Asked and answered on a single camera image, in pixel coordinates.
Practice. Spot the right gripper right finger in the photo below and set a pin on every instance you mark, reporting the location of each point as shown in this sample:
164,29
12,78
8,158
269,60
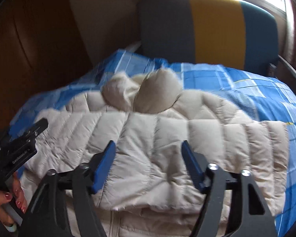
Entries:
249,213

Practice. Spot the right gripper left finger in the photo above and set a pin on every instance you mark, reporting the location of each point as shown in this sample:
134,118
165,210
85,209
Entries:
47,212

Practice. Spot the beige quilted down jacket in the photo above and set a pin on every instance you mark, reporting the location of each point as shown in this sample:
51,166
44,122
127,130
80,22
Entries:
148,191

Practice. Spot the blue plaid bed sheet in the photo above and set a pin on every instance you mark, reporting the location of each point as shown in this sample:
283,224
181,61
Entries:
260,97

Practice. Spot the brown wooden wardrobe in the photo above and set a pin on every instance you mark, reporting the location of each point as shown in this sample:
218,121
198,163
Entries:
41,49

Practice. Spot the grey yellow teal headboard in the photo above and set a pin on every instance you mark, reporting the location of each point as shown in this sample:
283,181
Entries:
233,33

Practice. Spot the grey bed side rail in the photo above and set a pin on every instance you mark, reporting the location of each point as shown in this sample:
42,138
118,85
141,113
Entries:
283,71

